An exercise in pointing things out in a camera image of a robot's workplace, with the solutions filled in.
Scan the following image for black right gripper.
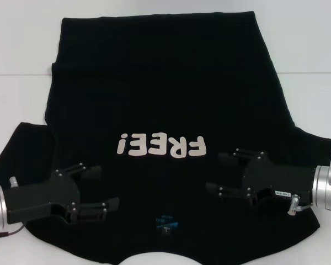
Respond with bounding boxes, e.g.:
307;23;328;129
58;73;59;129
205;148;317;208

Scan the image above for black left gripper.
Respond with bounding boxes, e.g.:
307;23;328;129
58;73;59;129
4;162;120;224

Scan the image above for black shirt with FREE! print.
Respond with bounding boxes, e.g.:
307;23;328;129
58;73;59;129
0;10;331;265

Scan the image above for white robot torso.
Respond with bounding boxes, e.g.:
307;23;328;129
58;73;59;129
120;244;189;265

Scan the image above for right gripper cable with plug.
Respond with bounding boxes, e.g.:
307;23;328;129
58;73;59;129
287;194;314;216

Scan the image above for gripper cable with plug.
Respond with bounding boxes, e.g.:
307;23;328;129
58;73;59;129
0;176;26;240
287;194;314;216

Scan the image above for left gripper cable with plug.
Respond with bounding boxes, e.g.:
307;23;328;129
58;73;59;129
0;176;26;240

